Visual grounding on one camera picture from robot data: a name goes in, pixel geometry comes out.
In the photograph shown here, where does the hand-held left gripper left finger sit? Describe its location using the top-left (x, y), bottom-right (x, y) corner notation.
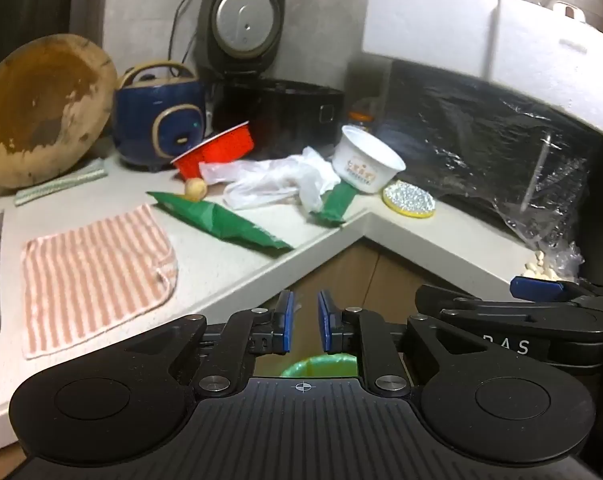
top-left (126, 290), bottom-right (295, 398)

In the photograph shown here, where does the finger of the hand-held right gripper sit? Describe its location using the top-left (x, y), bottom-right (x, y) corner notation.
top-left (510, 276), bottom-right (603, 306)

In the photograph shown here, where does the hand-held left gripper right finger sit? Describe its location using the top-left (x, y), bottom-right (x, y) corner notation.
top-left (317, 289), bottom-right (477, 398)

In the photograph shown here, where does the bin with green bag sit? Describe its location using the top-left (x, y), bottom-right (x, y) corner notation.
top-left (280, 353), bottom-right (358, 379)

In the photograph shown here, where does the piece of ginger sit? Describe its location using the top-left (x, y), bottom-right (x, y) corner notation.
top-left (184, 178), bottom-right (208, 203)

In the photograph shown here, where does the clear bag of garlic cloves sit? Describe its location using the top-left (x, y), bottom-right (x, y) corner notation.
top-left (521, 242), bottom-right (585, 281)

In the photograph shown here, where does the wooden cabinet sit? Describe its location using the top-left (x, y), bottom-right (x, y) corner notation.
top-left (251, 237), bottom-right (517, 361)

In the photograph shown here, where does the small green snack packet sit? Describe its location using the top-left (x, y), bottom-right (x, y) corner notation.
top-left (309, 180), bottom-right (357, 227)

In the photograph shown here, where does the large green snack packet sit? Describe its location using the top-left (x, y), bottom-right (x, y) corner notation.
top-left (147, 191), bottom-right (294, 252)

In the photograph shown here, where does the white plastic bag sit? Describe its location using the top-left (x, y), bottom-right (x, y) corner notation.
top-left (198, 146), bottom-right (342, 213)

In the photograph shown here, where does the yellow silver scouring pad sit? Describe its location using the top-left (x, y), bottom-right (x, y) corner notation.
top-left (382, 181), bottom-right (437, 220)

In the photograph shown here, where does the white paper bowl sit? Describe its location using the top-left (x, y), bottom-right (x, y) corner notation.
top-left (331, 125), bottom-right (407, 195)

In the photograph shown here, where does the red plastic food container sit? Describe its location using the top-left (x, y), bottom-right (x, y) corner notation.
top-left (170, 121), bottom-right (255, 181)

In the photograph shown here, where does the pink striped cloth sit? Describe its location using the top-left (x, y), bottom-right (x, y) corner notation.
top-left (21, 203), bottom-right (178, 360)

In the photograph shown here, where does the glass jar with orange lid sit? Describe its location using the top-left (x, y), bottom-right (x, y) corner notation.
top-left (349, 110), bottom-right (377, 136)

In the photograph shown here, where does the black rice cooker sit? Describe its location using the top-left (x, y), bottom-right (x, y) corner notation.
top-left (196, 0), bottom-right (346, 161)

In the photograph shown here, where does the blue rice cooker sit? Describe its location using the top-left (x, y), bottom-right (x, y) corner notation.
top-left (114, 61), bottom-right (206, 171)

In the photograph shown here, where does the green striped cloth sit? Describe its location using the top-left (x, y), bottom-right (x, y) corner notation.
top-left (14, 159), bottom-right (107, 206)

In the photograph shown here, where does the white foam box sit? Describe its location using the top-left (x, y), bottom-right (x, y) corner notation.
top-left (362, 0), bottom-right (603, 142)

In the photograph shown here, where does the round wooden cutting board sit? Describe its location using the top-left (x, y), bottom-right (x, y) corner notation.
top-left (0, 34), bottom-right (118, 195)

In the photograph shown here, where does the black power cable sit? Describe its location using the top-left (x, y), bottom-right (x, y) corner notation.
top-left (168, 0), bottom-right (202, 78)

